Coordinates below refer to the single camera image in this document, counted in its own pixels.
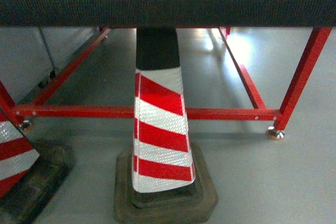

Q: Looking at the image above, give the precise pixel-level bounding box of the red white traffic cone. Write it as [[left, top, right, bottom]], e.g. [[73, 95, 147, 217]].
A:
[[114, 27, 218, 223]]

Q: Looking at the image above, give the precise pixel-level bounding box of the grey wheeled cabinet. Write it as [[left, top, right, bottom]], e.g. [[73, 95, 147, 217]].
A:
[[1, 27, 96, 102]]

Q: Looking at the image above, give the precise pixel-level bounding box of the red steel conveyor frame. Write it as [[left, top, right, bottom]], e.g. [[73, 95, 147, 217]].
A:
[[1, 27, 332, 140]]

